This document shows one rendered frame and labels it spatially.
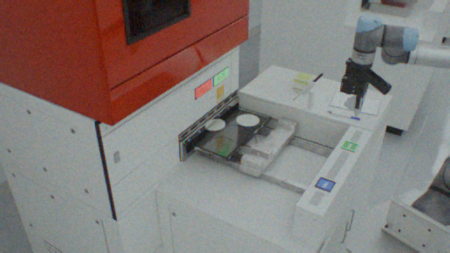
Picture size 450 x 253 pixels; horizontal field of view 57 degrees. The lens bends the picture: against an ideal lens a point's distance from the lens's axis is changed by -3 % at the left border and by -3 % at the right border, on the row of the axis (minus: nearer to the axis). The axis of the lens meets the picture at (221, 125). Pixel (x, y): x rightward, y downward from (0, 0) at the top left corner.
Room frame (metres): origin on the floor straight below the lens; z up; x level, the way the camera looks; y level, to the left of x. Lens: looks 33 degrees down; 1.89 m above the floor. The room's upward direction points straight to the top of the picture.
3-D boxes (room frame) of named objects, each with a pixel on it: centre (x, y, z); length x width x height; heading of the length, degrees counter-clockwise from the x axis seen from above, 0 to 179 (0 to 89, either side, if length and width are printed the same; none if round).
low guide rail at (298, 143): (1.54, -0.27, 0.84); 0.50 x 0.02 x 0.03; 58
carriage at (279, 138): (1.43, -0.20, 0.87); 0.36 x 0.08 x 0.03; 148
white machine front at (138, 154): (1.41, 0.15, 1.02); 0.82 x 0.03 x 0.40; 148
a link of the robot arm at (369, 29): (1.31, -0.47, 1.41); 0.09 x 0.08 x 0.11; 72
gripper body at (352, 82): (1.32, -0.46, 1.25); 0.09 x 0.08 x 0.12; 58
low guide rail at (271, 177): (1.32, -0.13, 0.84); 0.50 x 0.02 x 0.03; 58
